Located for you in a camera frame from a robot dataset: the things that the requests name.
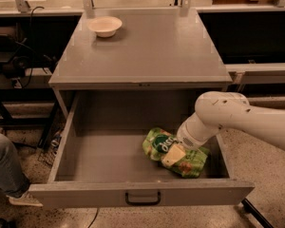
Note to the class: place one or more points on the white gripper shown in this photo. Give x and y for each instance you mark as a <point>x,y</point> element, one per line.
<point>189,139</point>

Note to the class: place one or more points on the green rice chip bag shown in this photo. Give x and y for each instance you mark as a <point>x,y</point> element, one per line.
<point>164,148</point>

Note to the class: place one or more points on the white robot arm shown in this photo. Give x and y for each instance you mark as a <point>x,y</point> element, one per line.
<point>215,111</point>

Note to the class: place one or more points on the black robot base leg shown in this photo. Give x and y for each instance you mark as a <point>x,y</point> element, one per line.
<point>250,208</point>

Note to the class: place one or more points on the grey open top drawer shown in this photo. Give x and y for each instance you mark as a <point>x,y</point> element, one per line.
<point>100,156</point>

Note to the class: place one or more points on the grey cabinet counter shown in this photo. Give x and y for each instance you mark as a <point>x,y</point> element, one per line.
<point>155,48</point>

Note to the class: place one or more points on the white bowl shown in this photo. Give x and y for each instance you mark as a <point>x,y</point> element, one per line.
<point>105,26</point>

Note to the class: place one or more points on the white sneaker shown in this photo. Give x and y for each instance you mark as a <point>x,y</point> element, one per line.
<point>27,199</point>

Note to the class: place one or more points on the person's leg in jeans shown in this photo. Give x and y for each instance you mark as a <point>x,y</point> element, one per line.
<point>13,182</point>

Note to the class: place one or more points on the dark equipment on left shelf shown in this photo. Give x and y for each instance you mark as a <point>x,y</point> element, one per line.
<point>12,41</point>

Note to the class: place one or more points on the black drawer handle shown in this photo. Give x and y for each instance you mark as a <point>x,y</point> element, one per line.
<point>143,199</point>

